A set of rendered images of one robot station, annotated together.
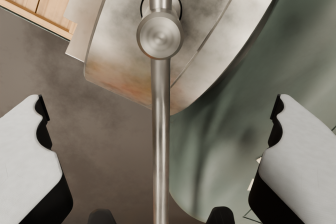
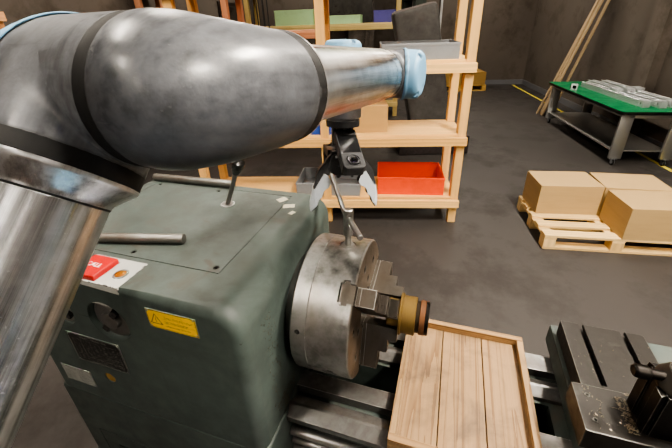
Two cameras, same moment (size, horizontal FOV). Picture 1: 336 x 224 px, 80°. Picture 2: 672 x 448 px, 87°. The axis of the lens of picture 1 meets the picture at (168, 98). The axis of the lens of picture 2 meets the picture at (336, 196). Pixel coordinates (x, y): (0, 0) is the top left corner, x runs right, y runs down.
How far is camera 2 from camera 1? 0.71 m
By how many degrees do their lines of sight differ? 41
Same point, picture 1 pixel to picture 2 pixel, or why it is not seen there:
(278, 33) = (295, 255)
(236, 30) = (318, 244)
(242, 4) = (318, 250)
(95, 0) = (383, 286)
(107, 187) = not seen: hidden behind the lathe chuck
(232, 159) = (304, 212)
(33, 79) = not seen: hidden behind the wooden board
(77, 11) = (391, 279)
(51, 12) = (431, 333)
